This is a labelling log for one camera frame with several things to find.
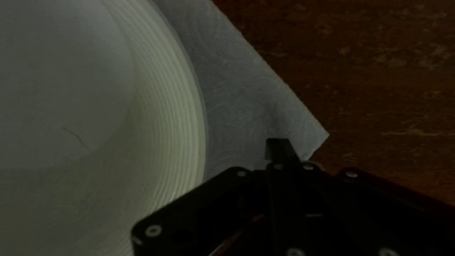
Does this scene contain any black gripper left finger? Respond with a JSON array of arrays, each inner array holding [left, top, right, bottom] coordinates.
[[130, 138, 281, 256]]

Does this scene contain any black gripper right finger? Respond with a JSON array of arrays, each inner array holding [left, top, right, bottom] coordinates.
[[277, 138, 455, 256]]

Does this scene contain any white paper towel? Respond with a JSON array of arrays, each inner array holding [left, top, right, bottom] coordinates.
[[150, 0, 331, 184]]

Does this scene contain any white round plate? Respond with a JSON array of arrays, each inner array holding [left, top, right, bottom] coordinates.
[[0, 0, 210, 256]]

